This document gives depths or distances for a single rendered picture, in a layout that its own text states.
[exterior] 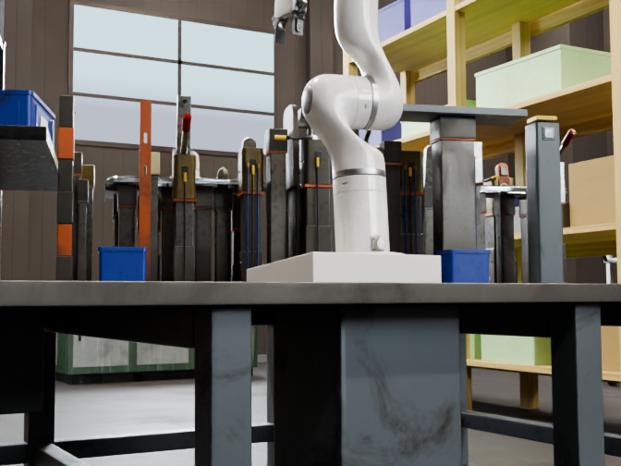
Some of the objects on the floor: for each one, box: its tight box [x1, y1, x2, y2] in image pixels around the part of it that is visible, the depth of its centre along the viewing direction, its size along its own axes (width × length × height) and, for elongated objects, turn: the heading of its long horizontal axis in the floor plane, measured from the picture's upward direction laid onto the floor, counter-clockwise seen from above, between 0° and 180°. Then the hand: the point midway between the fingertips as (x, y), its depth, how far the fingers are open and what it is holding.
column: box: [274, 303, 462, 466], centre depth 200 cm, size 31×31×66 cm
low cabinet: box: [55, 325, 258, 385], centre depth 836 cm, size 169×154×67 cm
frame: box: [0, 302, 621, 466], centre depth 245 cm, size 256×161×66 cm
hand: (288, 35), depth 248 cm, fingers open, 8 cm apart
